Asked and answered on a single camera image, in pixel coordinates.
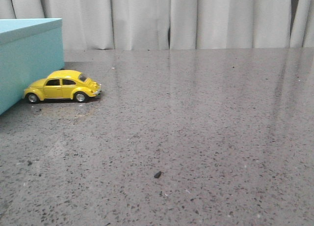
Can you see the yellow toy beetle car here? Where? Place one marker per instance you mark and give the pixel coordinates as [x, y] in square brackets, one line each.
[63, 85]

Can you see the light blue plastic box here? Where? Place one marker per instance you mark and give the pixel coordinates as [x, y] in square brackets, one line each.
[30, 49]

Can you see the small black debris piece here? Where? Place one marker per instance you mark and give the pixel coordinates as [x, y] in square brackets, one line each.
[158, 174]

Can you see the white pleated curtain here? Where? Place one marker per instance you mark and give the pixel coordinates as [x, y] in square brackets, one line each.
[174, 24]

